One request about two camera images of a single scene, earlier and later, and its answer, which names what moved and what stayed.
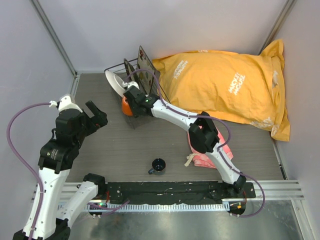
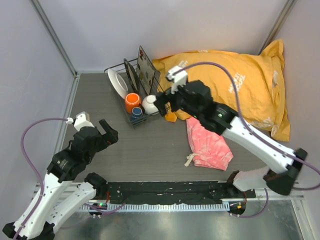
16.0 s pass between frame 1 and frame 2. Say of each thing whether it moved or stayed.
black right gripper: moved
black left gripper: moved
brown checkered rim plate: stayed
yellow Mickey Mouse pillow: stayed
